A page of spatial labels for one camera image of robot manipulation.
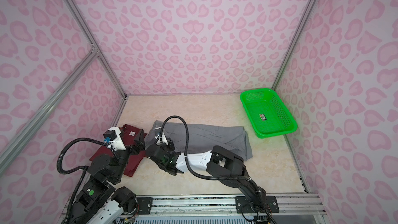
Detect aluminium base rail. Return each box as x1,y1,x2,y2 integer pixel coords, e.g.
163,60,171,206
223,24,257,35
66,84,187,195
58,192,330,224

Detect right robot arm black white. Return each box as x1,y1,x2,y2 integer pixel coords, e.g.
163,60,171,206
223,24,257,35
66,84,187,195
146,144,277,224

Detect right rear aluminium frame post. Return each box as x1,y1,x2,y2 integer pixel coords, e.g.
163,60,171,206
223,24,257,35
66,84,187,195
271,0,319,91

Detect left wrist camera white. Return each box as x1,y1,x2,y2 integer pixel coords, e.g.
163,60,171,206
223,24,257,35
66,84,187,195
103,127,126,151

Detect green plastic basket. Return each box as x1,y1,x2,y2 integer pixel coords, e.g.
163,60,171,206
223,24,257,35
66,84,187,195
240,88,297,139

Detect grey long sleeve shirt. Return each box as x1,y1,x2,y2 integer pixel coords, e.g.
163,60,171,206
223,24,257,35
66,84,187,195
163,122,253,161

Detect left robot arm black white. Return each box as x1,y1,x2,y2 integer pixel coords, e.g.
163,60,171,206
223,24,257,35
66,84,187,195
57,128,145,224

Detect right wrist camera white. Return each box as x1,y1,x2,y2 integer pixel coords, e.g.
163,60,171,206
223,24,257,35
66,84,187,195
156,133,175,151

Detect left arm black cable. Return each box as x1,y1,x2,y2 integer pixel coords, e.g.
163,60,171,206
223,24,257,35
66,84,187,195
56,137,108,224

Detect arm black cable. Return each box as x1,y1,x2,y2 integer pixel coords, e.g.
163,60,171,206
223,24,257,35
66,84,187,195
56,137,108,224
158,115,251,181

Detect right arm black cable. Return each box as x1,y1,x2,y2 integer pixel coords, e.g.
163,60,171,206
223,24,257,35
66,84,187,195
158,115,251,181

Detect left aluminium frame diagonal strut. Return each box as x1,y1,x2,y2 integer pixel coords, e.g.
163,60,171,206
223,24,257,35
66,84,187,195
1,49,97,175

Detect left rear aluminium frame post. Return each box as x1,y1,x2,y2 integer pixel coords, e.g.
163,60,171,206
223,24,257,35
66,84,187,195
63,0,127,99

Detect aluminium frame post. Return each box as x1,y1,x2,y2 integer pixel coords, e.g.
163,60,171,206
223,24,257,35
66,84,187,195
271,0,319,91
63,0,127,99

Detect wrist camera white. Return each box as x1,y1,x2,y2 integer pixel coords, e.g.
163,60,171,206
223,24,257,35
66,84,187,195
103,127,126,151
156,133,175,151

